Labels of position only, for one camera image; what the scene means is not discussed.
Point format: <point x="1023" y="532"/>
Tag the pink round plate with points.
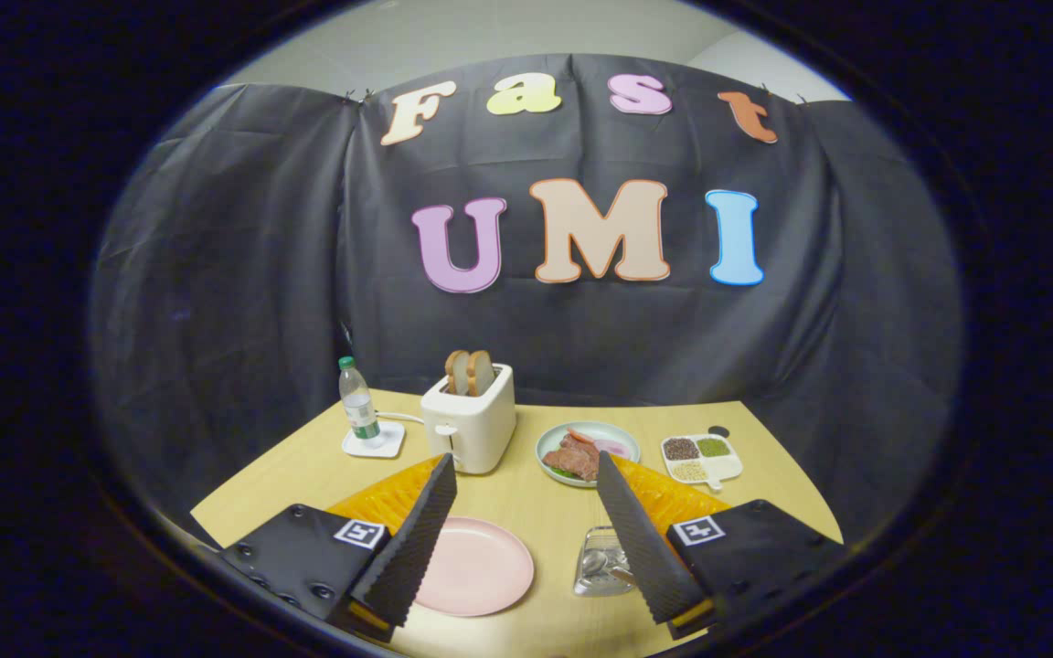
<point x="481" y="567"/>

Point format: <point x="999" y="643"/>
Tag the cooked meat slices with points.
<point x="572" y="459"/>

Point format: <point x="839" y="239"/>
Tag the clear plastic water bottle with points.
<point x="359" y="402"/>

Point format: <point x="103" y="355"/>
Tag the cream white toaster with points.
<point x="481" y="429"/>

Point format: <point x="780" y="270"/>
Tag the red tomato slice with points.
<point x="579" y="436"/>

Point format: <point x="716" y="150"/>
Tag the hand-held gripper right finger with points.
<point x="641" y="539"/>

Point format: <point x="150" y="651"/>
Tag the pale green plate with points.
<point x="622" y="437"/>

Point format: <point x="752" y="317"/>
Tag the white divided spice dish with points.
<point x="700" y="459"/>

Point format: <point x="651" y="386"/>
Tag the small white square tray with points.
<point x="389" y="446"/>

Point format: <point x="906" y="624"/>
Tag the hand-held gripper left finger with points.
<point x="417" y="539"/>

